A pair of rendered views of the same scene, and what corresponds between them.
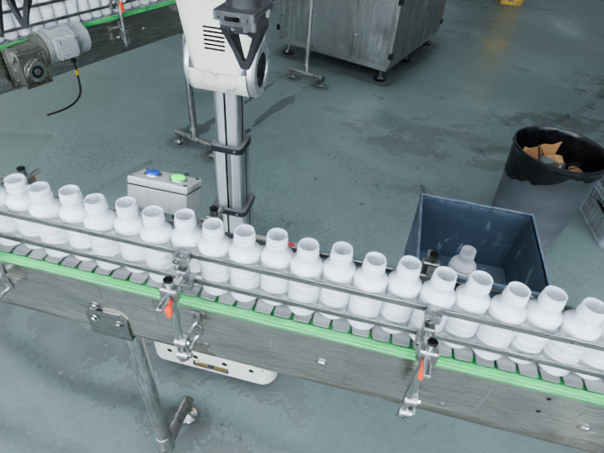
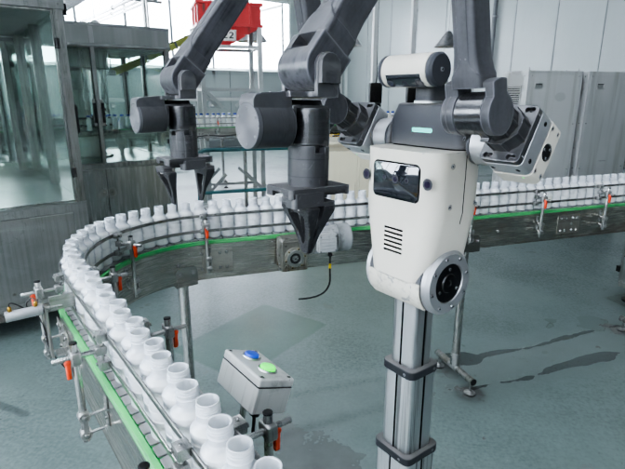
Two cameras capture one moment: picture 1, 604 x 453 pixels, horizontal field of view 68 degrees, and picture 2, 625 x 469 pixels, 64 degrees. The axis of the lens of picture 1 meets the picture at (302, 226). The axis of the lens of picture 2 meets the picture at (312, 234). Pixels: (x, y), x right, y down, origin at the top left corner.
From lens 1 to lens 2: 43 cm
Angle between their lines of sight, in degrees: 45
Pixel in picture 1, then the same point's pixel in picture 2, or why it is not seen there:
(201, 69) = (378, 270)
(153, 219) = (179, 393)
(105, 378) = not seen: outside the picture
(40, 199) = (134, 343)
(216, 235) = (214, 436)
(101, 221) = (156, 380)
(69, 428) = not seen: outside the picture
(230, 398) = not seen: outside the picture
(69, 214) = (144, 365)
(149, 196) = (232, 377)
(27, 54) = (291, 243)
